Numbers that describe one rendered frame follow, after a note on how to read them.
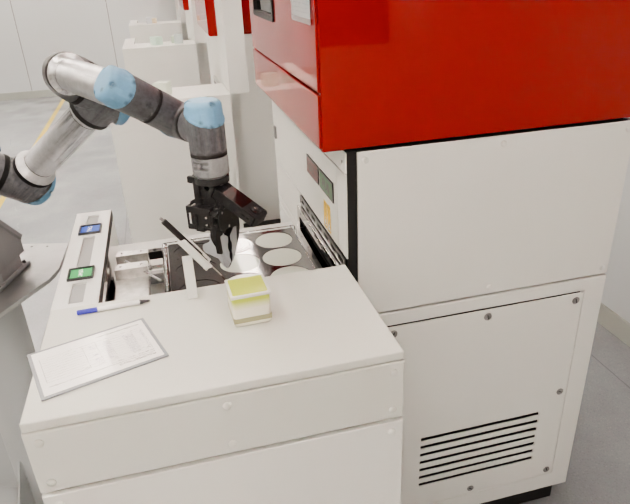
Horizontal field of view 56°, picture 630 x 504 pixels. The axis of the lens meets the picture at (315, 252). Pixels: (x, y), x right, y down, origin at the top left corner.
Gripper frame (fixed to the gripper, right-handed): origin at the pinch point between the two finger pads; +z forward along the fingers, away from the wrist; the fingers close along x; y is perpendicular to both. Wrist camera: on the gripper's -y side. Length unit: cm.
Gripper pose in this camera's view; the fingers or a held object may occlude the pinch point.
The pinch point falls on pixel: (230, 262)
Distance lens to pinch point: 132.1
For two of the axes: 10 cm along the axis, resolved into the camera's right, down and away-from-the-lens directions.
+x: -4.3, 4.1, -8.0
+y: -9.0, -1.6, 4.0
